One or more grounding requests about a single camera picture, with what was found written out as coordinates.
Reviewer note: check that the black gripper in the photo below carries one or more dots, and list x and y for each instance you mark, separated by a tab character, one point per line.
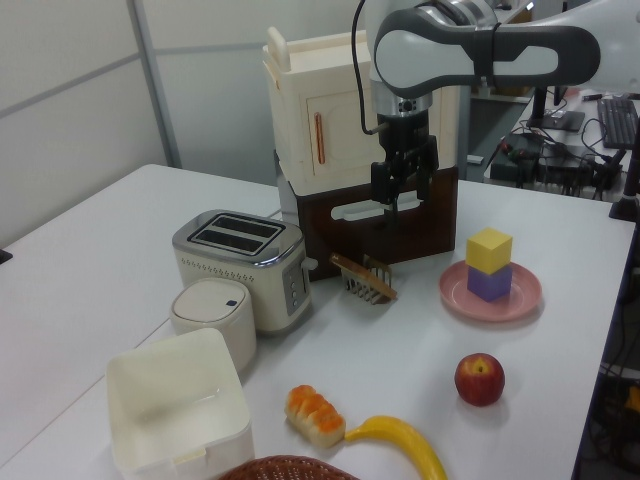
404	134

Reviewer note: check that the yellow foam cube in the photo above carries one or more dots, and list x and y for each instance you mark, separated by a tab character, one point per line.
489	250

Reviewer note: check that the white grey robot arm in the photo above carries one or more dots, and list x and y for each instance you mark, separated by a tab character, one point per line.
505	55

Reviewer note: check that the purple foam cube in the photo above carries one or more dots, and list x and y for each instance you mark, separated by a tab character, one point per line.
492	286

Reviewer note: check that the dark brown wooden box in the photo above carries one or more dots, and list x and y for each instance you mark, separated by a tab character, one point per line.
350	240

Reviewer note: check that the cream toy cabinet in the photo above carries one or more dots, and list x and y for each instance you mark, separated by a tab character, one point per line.
330	125

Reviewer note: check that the metal toast rack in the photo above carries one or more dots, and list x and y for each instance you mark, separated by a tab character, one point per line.
367	290

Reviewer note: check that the black monitor stand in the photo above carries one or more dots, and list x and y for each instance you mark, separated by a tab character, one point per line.
552	119

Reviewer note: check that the pink plate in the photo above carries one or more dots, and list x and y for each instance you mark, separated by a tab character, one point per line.
525	295

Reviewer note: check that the cream silver toaster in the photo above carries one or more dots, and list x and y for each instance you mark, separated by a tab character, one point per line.
240	265

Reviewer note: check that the red apple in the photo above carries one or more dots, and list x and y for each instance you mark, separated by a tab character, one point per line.
479	381

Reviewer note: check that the black keyboard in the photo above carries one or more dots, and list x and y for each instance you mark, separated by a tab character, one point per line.
619	122

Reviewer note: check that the black pole clamp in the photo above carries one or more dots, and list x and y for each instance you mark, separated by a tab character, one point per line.
627	200

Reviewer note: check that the small white lidded bin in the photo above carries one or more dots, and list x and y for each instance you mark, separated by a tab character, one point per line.
215	312

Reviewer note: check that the orange-topped bread loaf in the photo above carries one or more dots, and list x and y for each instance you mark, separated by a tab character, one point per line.
315	415

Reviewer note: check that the yellow banana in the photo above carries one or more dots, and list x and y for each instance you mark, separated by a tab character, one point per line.
410	440

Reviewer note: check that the brown wicker basket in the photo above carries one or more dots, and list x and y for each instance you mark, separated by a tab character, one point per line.
290	469

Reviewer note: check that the white square plastic container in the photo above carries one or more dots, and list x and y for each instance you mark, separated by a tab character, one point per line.
175	400

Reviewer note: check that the black flat object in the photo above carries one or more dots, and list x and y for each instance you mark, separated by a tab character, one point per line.
4	256

